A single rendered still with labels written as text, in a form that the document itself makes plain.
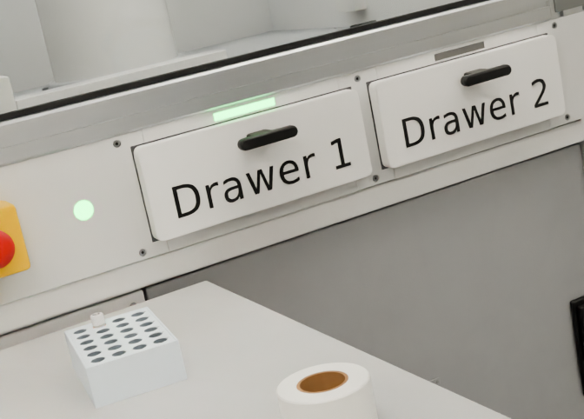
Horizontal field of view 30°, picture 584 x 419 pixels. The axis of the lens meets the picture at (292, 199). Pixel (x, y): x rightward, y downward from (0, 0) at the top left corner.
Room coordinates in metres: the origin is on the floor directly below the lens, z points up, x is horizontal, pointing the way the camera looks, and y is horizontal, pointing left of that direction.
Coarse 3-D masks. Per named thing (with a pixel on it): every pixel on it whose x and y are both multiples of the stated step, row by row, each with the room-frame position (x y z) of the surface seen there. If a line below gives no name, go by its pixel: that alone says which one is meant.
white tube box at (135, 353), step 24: (144, 312) 1.01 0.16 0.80; (72, 336) 0.98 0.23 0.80; (96, 336) 0.97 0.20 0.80; (120, 336) 0.95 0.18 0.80; (144, 336) 0.94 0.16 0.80; (168, 336) 0.93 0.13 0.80; (72, 360) 0.99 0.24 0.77; (96, 360) 0.91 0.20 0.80; (120, 360) 0.89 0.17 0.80; (144, 360) 0.90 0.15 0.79; (168, 360) 0.91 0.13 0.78; (96, 384) 0.89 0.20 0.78; (120, 384) 0.89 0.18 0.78; (144, 384) 0.90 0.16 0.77; (168, 384) 0.91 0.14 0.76; (96, 408) 0.89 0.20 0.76
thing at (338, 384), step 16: (320, 368) 0.78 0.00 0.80; (336, 368) 0.77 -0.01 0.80; (352, 368) 0.76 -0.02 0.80; (288, 384) 0.76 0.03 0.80; (304, 384) 0.76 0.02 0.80; (320, 384) 0.77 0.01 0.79; (336, 384) 0.76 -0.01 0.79; (352, 384) 0.73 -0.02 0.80; (368, 384) 0.74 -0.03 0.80; (288, 400) 0.73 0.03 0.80; (304, 400) 0.72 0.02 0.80; (320, 400) 0.72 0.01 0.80; (336, 400) 0.71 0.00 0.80; (352, 400) 0.72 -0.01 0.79; (368, 400) 0.73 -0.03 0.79; (288, 416) 0.73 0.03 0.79; (304, 416) 0.72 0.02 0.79; (320, 416) 0.71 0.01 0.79; (336, 416) 0.71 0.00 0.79; (352, 416) 0.72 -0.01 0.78; (368, 416) 0.73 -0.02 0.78
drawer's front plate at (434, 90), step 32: (448, 64) 1.38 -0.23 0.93; (480, 64) 1.40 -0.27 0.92; (512, 64) 1.42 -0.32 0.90; (544, 64) 1.44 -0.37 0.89; (384, 96) 1.33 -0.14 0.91; (416, 96) 1.35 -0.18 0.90; (448, 96) 1.37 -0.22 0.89; (480, 96) 1.39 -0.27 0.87; (544, 96) 1.44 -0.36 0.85; (384, 128) 1.33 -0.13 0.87; (416, 128) 1.35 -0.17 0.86; (448, 128) 1.37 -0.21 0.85; (480, 128) 1.39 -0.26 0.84; (512, 128) 1.41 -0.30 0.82; (384, 160) 1.34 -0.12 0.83; (416, 160) 1.35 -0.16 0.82
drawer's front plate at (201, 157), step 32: (320, 96) 1.31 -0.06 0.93; (352, 96) 1.31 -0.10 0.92; (224, 128) 1.24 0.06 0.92; (256, 128) 1.26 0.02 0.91; (320, 128) 1.29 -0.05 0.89; (352, 128) 1.31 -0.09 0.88; (160, 160) 1.20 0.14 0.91; (192, 160) 1.22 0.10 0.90; (224, 160) 1.24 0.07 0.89; (256, 160) 1.25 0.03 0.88; (288, 160) 1.27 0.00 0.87; (320, 160) 1.29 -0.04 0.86; (352, 160) 1.31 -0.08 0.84; (160, 192) 1.20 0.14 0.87; (192, 192) 1.22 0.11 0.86; (224, 192) 1.23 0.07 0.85; (288, 192) 1.27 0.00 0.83; (160, 224) 1.20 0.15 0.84; (192, 224) 1.21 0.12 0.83
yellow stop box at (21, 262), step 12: (0, 204) 1.12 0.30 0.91; (12, 204) 1.11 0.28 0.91; (0, 216) 1.10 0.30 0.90; (12, 216) 1.10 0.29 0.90; (0, 228) 1.10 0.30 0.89; (12, 228) 1.10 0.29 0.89; (24, 252) 1.10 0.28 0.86; (12, 264) 1.10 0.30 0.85; (24, 264) 1.10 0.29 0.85; (0, 276) 1.09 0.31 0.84
